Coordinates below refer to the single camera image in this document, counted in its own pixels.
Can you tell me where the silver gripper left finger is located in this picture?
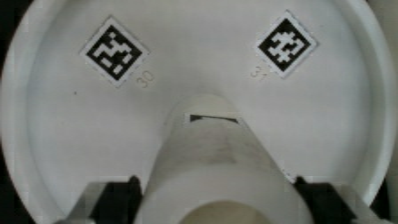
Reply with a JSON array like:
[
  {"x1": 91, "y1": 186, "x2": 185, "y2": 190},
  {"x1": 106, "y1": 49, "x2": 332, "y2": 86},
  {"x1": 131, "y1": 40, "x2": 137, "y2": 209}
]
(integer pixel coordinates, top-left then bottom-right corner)
[{"x1": 55, "y1": 176, "x2": 142, "y2": 224}]

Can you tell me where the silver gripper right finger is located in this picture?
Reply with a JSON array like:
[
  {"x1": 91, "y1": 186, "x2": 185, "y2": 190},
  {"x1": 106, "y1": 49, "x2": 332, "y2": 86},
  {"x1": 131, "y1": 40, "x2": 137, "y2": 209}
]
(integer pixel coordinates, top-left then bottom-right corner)
[{"x1": 293, "y1": 176, "x2": 385, "y2": 224}]

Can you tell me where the white cylindrical table leg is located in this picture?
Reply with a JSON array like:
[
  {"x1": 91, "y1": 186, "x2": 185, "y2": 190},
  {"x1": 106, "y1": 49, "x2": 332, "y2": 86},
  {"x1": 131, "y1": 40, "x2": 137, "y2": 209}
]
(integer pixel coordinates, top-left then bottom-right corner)
[{"x1": 137, "y1": 95, "x2": 314, "y2": 224}]

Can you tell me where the white round table top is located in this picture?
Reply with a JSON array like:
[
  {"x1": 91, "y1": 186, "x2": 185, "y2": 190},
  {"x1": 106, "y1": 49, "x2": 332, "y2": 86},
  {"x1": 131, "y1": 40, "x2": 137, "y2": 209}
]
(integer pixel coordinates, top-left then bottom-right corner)
[{"x1": 0, "y1": 0, "x2": 398, "y2": 224}]

